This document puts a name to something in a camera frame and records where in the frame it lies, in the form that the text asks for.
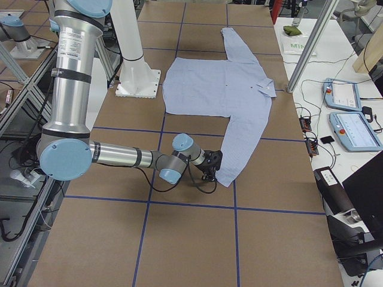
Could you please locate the black box with label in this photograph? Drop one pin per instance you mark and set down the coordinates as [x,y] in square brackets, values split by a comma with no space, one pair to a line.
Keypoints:
[332,191]

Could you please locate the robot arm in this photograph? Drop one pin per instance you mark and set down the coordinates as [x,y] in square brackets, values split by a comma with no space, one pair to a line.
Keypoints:
[65,150]

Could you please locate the aluminium frame post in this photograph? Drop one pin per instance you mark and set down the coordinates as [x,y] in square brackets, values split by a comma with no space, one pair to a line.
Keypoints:
[312,42]

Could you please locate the light blue striped shirt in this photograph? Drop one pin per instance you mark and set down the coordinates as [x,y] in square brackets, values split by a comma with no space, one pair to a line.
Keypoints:
[236,88]

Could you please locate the upper teach pendant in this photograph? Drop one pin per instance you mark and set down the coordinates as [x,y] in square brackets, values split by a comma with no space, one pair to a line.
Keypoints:
[341,94]

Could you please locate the green cloth pouch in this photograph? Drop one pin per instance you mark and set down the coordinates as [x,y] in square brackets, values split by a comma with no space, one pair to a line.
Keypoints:
[291,31]

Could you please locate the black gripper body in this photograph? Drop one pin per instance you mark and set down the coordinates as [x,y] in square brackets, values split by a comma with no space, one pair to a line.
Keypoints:
[214,156]

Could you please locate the lower teach pendant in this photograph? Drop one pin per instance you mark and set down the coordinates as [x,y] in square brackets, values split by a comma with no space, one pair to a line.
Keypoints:
[354,132]

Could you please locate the orange USB hub near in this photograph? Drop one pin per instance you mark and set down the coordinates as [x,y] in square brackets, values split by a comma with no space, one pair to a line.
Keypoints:
[312,147]

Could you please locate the plastic bag MINI print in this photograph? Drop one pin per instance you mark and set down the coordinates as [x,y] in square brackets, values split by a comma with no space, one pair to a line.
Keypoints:
[293,44]

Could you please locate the teach pendant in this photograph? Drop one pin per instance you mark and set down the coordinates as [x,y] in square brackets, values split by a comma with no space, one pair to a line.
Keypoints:
[341,94]
[354,132]

